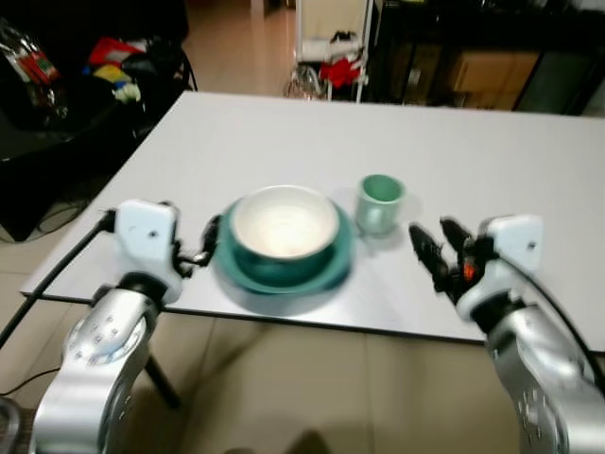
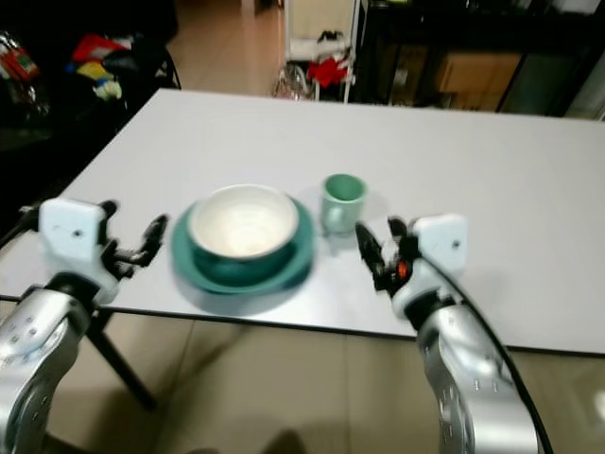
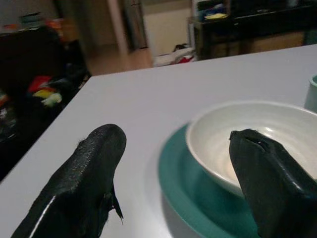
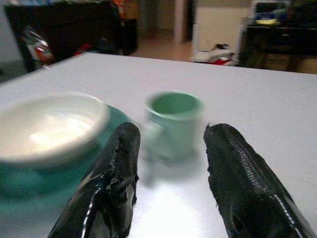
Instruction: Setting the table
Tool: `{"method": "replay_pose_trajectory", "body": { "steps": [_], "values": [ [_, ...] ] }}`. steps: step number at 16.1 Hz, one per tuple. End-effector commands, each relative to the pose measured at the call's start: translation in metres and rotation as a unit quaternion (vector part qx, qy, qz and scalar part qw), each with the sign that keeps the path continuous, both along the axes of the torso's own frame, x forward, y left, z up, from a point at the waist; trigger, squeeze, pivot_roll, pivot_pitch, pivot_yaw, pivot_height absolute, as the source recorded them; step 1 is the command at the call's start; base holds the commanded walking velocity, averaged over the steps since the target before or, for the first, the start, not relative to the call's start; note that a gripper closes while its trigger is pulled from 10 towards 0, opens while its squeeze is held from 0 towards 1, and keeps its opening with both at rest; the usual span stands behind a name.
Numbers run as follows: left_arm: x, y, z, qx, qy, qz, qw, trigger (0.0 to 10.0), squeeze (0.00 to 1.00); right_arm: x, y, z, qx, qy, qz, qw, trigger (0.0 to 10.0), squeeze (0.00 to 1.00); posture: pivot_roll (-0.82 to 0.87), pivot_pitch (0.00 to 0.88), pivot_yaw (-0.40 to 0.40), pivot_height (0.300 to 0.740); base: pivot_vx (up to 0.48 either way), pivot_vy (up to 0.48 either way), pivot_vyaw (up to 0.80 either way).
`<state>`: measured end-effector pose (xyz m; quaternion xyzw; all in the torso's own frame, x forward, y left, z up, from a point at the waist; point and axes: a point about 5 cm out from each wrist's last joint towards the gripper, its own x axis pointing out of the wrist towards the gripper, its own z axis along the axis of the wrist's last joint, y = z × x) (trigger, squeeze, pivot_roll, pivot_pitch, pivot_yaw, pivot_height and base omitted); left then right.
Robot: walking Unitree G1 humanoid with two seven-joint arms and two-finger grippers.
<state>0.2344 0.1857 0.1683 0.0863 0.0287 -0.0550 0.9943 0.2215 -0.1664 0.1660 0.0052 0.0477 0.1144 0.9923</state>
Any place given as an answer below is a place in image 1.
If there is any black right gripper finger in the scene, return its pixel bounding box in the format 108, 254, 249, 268
439, 217, 475, 256
408, 222, 454, 296

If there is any light green cup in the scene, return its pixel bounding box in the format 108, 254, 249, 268
355, 174, 407, 236

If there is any teal bowl with white inside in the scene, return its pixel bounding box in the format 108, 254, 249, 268
230, 183, 342, 286

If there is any teal plate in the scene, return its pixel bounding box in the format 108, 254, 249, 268
212, 201, 356, 297

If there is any small white object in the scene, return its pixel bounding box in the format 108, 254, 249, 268
113, 82, 144, 104

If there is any black sofa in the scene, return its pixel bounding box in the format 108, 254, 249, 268
0, 0, 198, 243

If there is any black table leg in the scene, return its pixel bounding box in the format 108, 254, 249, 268
142, 352, 182, 411

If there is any yellow package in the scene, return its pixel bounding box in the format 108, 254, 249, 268
94, 63, 134, 87

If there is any brown cardboard box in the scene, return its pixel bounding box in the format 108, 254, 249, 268
448, 51, 541, 111

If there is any red package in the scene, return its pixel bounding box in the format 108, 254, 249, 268
88, 37, 146, 68

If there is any clear plastic bag red label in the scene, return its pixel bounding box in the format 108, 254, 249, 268
0, 19, 69, 119

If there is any red cloth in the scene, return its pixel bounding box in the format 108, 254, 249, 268
319, 56, 364, 90

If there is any black cabinet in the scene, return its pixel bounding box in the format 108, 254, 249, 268
367, 0, 605, 116

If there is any white metal cart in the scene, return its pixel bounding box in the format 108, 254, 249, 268
294, 0, 376, 102

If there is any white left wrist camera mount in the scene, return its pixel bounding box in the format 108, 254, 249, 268
112, 200, 183, 304

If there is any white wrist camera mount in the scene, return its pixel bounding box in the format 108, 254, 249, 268
456, 215, 546, 324
112, 200, 183, 304

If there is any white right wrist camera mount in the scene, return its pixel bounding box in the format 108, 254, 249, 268
456, 215, 546, 324

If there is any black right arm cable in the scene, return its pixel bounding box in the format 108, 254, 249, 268
499, 253, 605, 391

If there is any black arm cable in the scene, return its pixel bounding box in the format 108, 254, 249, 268
499, 253, 605, 391
0, 212, 116, 353

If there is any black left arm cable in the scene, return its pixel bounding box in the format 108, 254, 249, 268
0, 212, 116, 353

